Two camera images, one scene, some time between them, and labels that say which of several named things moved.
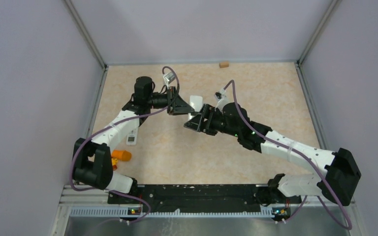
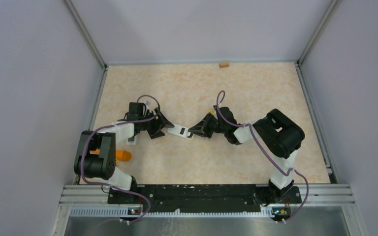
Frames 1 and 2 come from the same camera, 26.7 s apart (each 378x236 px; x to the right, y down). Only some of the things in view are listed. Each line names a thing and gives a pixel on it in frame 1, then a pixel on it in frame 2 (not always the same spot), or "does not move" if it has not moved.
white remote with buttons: x=131 y=137 does not move
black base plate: x=175 y=197 does not move
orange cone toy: x=122 y=155 does not move
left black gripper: x=179 y=106 to x=159 y=123
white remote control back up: x=196 y=102 to x=181 y=131
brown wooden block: x=224 y=65 does not move
